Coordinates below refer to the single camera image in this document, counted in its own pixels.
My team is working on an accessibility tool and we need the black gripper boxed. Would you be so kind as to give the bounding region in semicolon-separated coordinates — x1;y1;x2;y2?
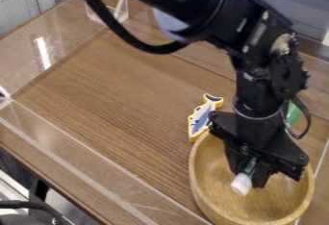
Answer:
209;106;311;188

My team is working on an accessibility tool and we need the green white marker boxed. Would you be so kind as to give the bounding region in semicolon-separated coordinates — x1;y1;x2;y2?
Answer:
230;102;303;196

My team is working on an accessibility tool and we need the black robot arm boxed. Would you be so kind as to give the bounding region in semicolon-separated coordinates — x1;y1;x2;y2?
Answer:
85;0;311;188

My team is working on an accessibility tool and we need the brown wooden bowl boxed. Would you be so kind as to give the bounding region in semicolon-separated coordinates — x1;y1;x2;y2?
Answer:
189;132;315;225

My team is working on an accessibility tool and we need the yellow blue fish toy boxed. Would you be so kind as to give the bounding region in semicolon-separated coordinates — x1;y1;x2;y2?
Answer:
188;93;224;142

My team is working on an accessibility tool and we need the clear acrylic front wall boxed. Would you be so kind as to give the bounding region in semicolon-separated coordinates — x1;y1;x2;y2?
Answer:
0;98;212;225

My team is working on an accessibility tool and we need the black cable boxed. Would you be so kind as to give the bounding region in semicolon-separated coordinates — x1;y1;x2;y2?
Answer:
0;199;63;225

